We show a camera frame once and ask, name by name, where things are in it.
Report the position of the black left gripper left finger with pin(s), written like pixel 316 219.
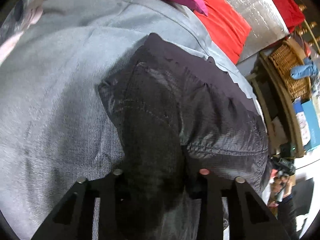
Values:
pixel 73 215

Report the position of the dark red cloth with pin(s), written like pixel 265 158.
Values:
pixel 290 12

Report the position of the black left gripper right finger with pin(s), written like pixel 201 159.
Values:
pixel 248 215

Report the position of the light grey bed sheet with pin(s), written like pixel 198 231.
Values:
pixel 54 127

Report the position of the blue box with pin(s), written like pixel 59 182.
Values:
pixel 308 123

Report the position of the dark grey jacket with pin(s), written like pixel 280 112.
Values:
pixel 176 113

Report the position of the light blue cloth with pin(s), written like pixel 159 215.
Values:
pixel 308 69

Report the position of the wooden shelf unit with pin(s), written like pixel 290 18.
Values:
pixel 277 106

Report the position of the red pillow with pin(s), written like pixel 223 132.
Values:
pixel 226 27

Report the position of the wicker basket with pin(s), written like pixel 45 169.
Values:
pixel 284 58

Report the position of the silver quilted headboard cushion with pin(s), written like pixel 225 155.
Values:
pixel 268 27

